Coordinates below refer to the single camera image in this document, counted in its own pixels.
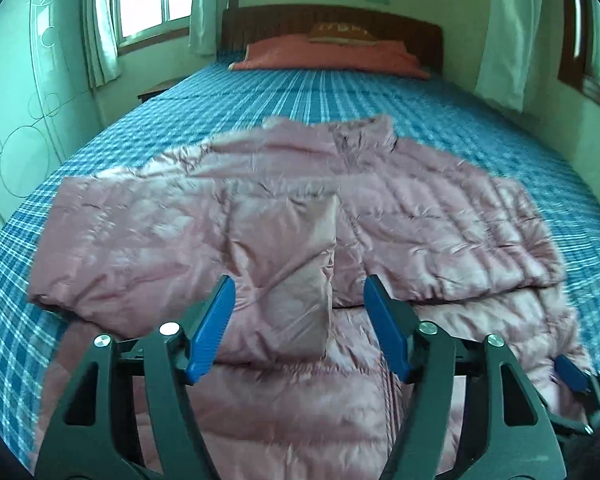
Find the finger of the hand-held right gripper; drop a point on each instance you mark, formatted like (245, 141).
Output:
(570, 372)
(572, 422)

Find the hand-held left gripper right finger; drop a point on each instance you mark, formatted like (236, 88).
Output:
(387, 327)

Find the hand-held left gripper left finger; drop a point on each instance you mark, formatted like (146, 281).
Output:
(211, 327)

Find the pink puffer jacket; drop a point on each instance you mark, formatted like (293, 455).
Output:
(280, 200)

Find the bed with blue plaid sheet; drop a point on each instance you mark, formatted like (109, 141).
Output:
(280, 95)

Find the wooden nightstand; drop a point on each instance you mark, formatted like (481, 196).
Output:
(160, 87)

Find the red pillow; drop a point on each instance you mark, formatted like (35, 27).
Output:
(330, 57)

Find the orange brown cushion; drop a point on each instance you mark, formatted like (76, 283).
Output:
(340, 32)

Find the white wardrobe with circle pattern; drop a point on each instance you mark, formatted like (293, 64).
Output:
(20, 85)

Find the white curtain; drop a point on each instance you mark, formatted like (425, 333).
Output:
(100, 35)
(210, 5)
(502, 35)

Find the dark wooden headboard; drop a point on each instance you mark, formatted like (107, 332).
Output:
(280, 20)

